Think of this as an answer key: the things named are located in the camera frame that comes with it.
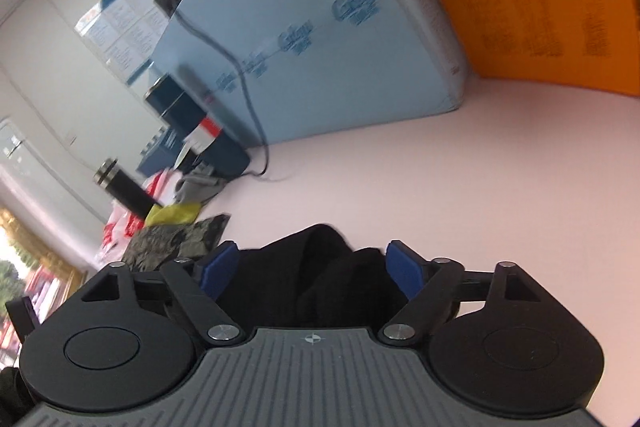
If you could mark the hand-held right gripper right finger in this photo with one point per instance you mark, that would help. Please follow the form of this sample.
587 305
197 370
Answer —
407 271

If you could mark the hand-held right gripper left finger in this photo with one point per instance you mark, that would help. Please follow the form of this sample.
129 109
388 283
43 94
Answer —
220 268

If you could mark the black garment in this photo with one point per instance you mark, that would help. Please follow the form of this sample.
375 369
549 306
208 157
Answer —
310 277

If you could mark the dark patterned bag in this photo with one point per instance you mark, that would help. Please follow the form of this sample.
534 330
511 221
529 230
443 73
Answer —
170 239

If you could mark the yellow cloth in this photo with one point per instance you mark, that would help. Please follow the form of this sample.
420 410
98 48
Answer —
175 213

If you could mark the grey cloth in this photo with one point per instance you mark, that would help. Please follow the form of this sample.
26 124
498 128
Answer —
200 189

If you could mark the red white plastic bag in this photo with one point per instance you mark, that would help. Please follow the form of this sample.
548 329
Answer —
120 227

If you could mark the dark box red white label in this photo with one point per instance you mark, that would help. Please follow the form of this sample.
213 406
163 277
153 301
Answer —
225 152

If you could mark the black cylinder metal cap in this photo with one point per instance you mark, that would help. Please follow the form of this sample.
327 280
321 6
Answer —
130 194

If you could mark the small blue box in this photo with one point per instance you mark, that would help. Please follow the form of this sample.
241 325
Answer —
160 149

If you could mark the light blue box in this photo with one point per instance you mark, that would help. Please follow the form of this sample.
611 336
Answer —
350 72

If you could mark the orange printed box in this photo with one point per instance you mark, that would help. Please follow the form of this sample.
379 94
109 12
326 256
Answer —
525 7

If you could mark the wall poster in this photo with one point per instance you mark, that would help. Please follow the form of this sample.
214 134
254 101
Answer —
120 22

